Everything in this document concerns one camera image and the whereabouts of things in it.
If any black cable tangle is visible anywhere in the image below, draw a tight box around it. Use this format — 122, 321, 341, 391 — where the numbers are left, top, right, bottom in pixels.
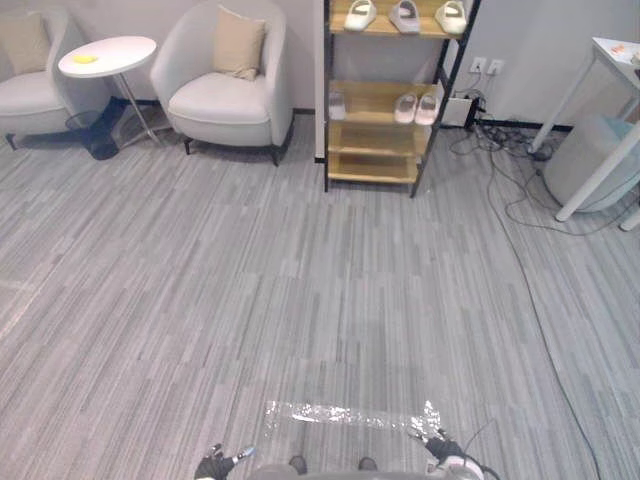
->
449, 89, 556, 164

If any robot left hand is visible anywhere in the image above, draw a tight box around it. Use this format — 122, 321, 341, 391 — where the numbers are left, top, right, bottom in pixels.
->
194, 442, 257, 480

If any light grey armchair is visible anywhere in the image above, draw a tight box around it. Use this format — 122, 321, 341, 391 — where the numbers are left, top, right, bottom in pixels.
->
149, 0, 295, 168
0, 5, 86, 151

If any round white side table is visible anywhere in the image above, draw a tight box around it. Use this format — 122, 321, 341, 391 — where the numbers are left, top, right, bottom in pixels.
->
57, 35, 174, 148

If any grey round bin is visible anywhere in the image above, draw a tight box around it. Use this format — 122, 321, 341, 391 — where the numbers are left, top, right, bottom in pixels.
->
542, 112, 640, 211

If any cream white slipper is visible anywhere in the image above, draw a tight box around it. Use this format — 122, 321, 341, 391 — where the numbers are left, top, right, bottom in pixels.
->
433, 0, 469, 36
344, 0, 375, 32

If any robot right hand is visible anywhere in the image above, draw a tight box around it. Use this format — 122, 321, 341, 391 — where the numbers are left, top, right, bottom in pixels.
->
407, 425, 469, 476

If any black wood shoe rack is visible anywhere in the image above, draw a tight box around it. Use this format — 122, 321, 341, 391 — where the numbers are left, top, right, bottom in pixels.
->
322, 0, 482, 199

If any robot grey torso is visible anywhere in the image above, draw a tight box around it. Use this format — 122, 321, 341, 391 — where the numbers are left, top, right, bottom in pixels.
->
251, 462, 426, 480

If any long black floor cable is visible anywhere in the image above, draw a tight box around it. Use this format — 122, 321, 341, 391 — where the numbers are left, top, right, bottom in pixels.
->
487, 134, 609, 480

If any white translucent slipper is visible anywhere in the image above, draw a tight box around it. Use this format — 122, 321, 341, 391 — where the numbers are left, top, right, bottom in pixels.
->
328, 90, 348, 122

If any grey slipper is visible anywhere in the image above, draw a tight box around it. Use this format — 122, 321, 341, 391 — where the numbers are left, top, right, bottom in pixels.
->
388, 0, 421, 36

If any black wire waste basket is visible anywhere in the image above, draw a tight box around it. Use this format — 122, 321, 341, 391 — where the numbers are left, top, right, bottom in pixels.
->
64, 96, 132, 161

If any beige cushion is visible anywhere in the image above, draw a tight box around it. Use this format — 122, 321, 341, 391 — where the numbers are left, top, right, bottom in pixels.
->
0, 10, 53, 77
212, 6, 267, 82

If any clear tape strip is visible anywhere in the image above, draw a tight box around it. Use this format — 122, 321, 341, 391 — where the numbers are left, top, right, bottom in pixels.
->
263, 398, 444, 437

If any white box device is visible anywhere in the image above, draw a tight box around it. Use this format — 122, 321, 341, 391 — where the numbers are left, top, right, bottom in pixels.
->
441, 94, 482, 128

